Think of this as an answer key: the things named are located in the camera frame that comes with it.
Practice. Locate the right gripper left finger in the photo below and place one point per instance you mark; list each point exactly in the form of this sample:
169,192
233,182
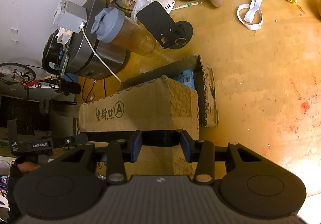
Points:
120,152

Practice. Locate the person left hand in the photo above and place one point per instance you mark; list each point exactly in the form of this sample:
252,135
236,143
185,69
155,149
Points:
25,164

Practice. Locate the bicycle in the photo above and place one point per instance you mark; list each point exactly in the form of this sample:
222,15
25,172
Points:
19,74

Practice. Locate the shaker bottle grey lid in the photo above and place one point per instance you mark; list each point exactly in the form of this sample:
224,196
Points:
112,26

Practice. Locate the black phone stand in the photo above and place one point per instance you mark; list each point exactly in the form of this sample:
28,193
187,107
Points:
167,32

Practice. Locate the white elastic band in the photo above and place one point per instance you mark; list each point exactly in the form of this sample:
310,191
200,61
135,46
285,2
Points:
248,20

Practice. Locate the grey power adapter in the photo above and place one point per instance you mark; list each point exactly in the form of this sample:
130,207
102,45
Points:
70,16

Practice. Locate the wrapped chopsticks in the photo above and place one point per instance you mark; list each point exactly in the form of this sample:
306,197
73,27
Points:
187,5

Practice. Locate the brown cardboard box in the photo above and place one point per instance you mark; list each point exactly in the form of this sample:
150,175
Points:
154,103

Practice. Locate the large blue wipes pack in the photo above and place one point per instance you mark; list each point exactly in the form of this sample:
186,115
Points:
186,78

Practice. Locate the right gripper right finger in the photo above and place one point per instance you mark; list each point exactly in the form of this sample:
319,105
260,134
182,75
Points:
201,152

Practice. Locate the grey rice cooker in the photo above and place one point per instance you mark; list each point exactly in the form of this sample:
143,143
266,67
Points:
91,59

